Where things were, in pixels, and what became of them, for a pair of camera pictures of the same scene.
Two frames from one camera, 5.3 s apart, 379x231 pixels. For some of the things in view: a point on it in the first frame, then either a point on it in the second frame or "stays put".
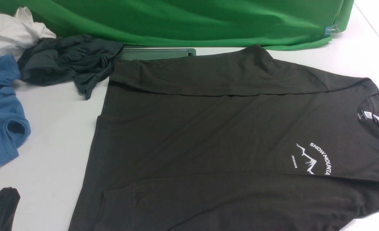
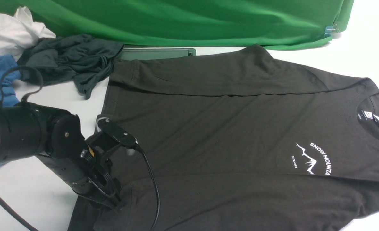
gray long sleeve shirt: [243, 138] stays put
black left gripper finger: [0, 210] → [88, 174]
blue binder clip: [329, 29] stays put
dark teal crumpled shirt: [80, 59] stays put
